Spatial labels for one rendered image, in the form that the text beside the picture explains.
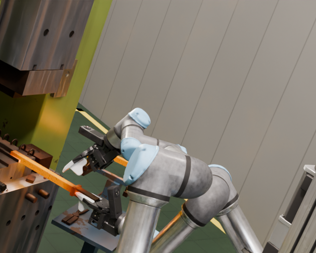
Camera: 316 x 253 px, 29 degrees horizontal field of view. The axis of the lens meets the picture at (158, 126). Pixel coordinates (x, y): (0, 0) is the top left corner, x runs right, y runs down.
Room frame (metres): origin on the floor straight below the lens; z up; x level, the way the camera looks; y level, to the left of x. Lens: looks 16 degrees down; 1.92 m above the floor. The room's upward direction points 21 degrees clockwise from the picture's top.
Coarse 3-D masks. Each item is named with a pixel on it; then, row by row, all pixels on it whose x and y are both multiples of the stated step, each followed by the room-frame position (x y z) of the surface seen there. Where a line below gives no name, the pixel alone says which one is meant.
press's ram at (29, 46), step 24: (24, 0) 1.97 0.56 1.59; (48, 0) 1.98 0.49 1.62; (72, 0) 2.10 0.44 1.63; (0, 24) 2.00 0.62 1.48; (24, 24) 1.96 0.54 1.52; (48, 24) 2.01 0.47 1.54; (72, 24) 2.14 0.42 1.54; (0, 48) 1.99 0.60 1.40; (24, 48) 1.95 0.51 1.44; (48, 48) 2.05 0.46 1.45; (72, 48) 2.18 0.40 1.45
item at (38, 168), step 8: (16, 152) 2.12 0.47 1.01; (24, 160) 2.09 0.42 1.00; (32, 160) 2.10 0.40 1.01; (32, 168) 2.07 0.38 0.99; (40, 168) 2.06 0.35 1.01; (48, 176) 2.04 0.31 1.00; (56, 176) 2.04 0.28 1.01; (64, 184) 2.01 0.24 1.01; (72, 184) 2.02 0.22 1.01; (72, 192) 1.99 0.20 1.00; (80, 192) 1.98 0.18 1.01; (88, 192) 2.00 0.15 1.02; (96, 200) 1.96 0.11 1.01
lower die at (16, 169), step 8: (8, 144) 2.21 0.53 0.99; (0, 152) 2.11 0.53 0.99; (8, 152) 2.11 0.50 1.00; (24, 152) 2.19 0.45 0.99; (0, 160) 2.05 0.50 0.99; (8, 160) 2.07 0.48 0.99; (16, 160) 2.09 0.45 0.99; (0, 168) 2.00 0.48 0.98; (8, 168) 2.04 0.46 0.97; (16, 168) 2.08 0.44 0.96; (24, 168) 2.13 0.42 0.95; (0, 176) 2.01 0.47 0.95; (8, 176) 2.05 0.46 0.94; (16, 176) 2.10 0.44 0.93; (24, 176) 2.14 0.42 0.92
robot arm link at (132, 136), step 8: (128, 128) 1.88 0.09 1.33; (136, 128) 1.89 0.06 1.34; (128, 136) 1.85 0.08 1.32; (136, 136) 1.85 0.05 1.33; (144, 136) 1.87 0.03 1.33; (120, 144) 1.85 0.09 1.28; (128, 144) 1.81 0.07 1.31; (136, 144) 1.82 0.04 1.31; (152, 144) 1.86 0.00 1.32; (128, 152) 1.81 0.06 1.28; (128, 160) 1.82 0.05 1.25
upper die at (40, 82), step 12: (0, 60) 2.04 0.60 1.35; (0, 72) 2.04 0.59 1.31; (12, 72) 2.02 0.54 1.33; (24, 72) 2.00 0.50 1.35; (36, 72) 2.03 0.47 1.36; (48, 72) 2.09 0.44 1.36; (60, 72) 2.16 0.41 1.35; (12, 84) 2.01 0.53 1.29; (24, 84) 1.99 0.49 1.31; (36, 84) 2.05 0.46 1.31; (48, 84) 2.11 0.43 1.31
